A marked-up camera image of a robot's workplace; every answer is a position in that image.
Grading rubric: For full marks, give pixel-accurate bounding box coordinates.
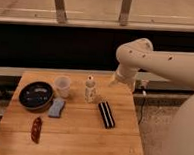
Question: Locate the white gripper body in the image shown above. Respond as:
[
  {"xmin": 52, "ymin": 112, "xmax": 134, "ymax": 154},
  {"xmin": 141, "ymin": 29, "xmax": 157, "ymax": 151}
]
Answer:
[{"xmin": 109, "ymin": 71, "xmax": 135, "ymax": 92}]

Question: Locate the red chili pepper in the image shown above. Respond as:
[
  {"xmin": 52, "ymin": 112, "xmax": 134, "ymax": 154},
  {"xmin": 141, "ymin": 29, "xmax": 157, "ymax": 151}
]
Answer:
[{"xmin": 31, "ymin": 117, "xmax": 42, "ymax": 144}]

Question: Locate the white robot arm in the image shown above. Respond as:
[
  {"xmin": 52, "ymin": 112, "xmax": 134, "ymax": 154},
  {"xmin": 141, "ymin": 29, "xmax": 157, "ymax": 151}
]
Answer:
[{"xmin": 112, "ymin": 38, "xmax": 194, "ymax": 155}]

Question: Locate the small white bottle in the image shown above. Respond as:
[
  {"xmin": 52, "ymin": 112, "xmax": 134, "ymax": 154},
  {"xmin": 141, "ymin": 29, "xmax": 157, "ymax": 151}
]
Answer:
[{"xmin": 85, "ymin": 76, "xmax": 96, "ymax": 103}]

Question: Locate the black striped rectangular block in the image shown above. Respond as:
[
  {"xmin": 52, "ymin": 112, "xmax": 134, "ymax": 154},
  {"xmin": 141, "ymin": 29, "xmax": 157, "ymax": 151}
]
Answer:
[{"xmin": 98, "ymin": 101, "xmax": 115, "ymax": 129}]

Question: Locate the blue sponge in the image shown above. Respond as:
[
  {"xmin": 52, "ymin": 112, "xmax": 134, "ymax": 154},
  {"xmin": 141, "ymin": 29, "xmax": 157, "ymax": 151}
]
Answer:
[{"xmin": 48, "ymin": 97, "xmax": 66, "ymax": 118}]

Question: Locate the wooden cutting board table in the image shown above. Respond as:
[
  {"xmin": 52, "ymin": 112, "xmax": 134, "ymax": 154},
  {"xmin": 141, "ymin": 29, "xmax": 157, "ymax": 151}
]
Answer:
[{"xmin": 0, "ymin": 71, "xmax": 144, "ymax": 155}]

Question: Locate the black bowl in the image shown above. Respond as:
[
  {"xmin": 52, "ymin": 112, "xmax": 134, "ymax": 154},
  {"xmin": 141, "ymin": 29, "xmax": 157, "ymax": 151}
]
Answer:
[{"xmin": 19, "ymin": 81, "xmax": 54, "ymax": 111}]

